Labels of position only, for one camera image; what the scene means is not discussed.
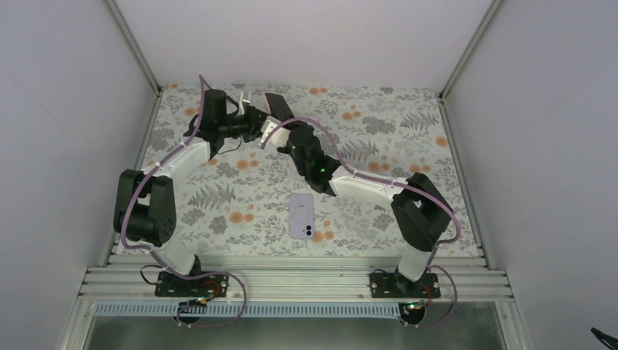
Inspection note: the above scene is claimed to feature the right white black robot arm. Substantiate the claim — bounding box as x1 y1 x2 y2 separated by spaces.
261 118 461 297

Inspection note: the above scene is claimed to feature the aluminium corner post right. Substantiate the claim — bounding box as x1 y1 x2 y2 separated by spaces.
439 0 503 104

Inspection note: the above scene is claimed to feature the lavender phone case with ring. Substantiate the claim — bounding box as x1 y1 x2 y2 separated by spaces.
289 193 315 240

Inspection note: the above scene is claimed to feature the pink phone case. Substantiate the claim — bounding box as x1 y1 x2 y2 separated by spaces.
264 92 278 116

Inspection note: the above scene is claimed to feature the aluminium rail base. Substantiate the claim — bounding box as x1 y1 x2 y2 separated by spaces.
79 255 514 302

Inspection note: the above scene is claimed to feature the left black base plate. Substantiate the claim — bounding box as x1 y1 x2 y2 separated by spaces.
154 272 229 299

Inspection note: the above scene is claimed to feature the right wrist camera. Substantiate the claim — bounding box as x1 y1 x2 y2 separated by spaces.
260 117 289 149

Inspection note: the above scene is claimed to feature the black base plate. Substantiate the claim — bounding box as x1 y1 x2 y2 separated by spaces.
154 272 229 299
369 269 441 299

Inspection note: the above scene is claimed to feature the floral patterned table mat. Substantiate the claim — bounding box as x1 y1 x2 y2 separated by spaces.
118 82 477 258

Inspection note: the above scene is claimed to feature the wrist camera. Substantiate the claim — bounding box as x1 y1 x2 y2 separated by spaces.
238 90 252 115
260 117 289 149

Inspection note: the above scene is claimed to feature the black smartphone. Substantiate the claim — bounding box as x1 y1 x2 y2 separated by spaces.
273 94 294 122

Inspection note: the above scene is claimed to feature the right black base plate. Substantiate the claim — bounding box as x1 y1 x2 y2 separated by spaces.
369 269 441 299

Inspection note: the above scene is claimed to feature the aluminium corner post left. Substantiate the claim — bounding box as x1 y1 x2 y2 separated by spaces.
102 0 162 96

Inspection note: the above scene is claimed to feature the grey slotted cable duct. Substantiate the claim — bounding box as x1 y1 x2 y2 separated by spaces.
93 300 400 319

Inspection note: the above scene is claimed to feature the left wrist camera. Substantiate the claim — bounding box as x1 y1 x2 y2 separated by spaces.
238 90 252 115

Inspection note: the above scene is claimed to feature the aluminium corner post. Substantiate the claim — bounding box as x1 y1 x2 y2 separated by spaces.
102 0 162 96
439 0 503 104

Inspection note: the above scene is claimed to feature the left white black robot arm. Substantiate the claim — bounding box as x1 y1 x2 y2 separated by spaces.
113 89 268 295

